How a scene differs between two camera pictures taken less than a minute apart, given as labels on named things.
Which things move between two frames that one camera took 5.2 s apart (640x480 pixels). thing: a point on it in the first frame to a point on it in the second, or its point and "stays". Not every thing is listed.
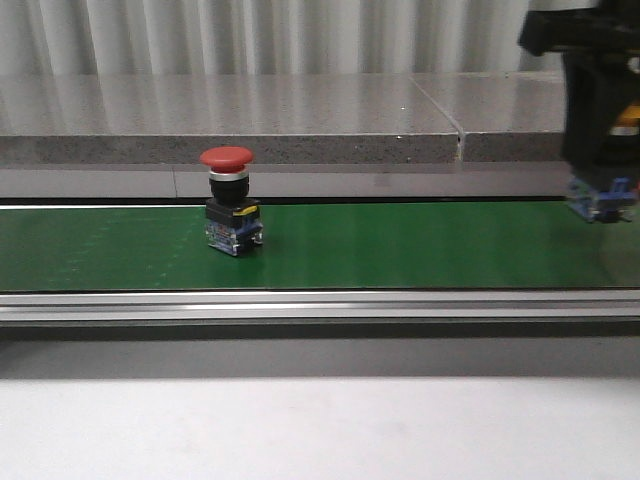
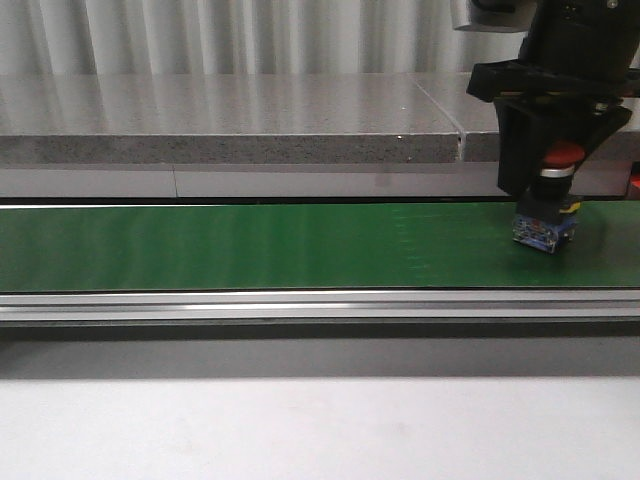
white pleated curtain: [243, 37] stays
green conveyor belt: [318, 246] stays
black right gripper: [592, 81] to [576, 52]
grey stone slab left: [279, 118] stays
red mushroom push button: [232, 216] to [548, 215]
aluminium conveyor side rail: [480, 306] stays
